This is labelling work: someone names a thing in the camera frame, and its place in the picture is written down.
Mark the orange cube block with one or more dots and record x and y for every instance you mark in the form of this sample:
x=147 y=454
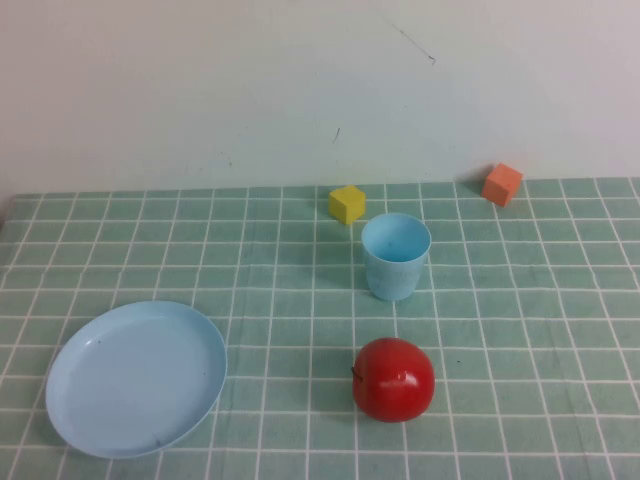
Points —
x=500 y=185

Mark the light blue plastic cup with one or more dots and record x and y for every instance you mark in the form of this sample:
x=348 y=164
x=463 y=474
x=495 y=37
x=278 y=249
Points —
x=395 y=280

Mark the light blue plastic plate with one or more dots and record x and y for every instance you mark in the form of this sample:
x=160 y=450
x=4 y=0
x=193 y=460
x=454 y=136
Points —
x=135 y=380

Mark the yellow cube block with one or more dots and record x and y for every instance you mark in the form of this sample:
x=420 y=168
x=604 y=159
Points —
x=345 y=205

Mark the green checked tablecloth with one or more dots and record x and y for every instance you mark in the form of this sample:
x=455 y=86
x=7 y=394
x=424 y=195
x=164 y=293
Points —
x=500 y=300

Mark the red apple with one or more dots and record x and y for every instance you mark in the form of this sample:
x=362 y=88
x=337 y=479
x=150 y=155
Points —
x=395 y=385

